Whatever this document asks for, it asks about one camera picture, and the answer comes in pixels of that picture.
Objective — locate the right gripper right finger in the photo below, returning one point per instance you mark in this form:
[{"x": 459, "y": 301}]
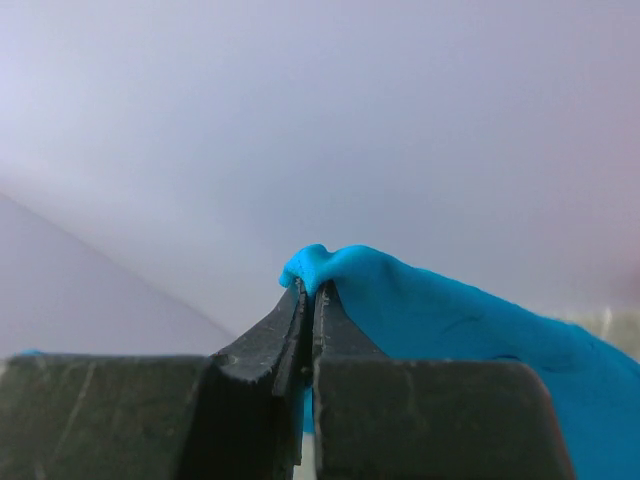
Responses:
[{"x": 381, "y": 418}]

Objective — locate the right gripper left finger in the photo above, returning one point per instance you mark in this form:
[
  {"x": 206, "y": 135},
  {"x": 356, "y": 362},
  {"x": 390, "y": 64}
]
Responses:
[{"x": 236, "y": 414}]

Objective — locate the blue t shirt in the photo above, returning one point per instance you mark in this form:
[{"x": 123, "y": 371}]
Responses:
[{"x": 414, "y": 314}]

